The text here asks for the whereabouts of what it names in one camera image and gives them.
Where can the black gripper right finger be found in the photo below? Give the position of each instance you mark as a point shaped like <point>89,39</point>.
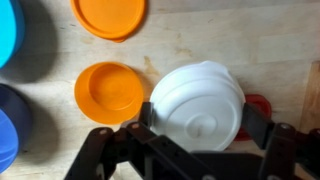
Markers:
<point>278,150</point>

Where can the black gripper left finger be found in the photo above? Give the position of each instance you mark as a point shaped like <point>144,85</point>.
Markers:
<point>160,146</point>

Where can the white plastic bowl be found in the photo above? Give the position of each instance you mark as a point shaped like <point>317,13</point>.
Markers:
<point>196,100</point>

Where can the red square lid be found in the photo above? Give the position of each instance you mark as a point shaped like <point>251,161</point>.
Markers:
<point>260,101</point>

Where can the small orange cup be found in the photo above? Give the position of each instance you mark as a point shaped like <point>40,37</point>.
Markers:
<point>108,93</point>

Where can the dark blue cup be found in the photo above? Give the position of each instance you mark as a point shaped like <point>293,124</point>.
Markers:
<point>11,133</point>

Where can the light blue bowl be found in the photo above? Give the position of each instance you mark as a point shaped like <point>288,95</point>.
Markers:
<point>6,30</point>

